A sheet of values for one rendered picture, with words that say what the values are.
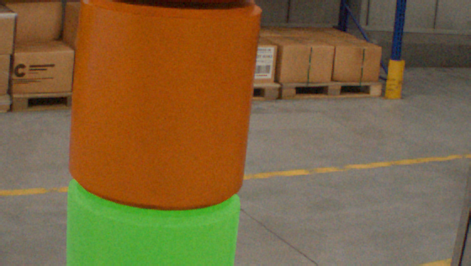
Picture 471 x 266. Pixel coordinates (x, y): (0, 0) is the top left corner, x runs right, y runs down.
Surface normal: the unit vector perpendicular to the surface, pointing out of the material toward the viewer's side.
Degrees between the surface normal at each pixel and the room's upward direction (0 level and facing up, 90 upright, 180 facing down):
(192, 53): 90
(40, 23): 90
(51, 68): 90
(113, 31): 90
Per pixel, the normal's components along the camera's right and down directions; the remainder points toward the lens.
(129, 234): -0.19, 0.26
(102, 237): -0.44, 0.21
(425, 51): 0.48, 0.29
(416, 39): 0.37, -0.57
